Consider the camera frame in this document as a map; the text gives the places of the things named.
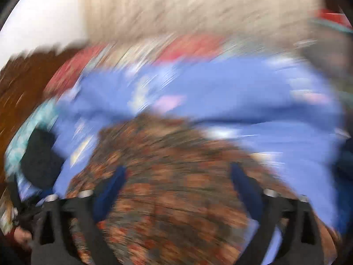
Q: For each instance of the carved wooden headboard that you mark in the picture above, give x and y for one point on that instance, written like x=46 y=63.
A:
x=22 y=93

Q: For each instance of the teal patterned cloth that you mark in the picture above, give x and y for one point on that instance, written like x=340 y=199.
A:
x=41 y=118

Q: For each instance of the brown floral garment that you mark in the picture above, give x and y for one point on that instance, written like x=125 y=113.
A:
x=179 y=185

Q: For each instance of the blue printed bedsheet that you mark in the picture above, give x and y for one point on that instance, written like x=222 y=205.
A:
x=234 y=96

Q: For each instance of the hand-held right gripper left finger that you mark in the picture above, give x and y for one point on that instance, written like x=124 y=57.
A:
x=110 y=194

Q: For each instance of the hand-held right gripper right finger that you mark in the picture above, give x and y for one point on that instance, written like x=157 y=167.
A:
x=243 y=188

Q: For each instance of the beige floral curtain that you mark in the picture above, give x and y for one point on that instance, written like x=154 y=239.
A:
x=179 y=5

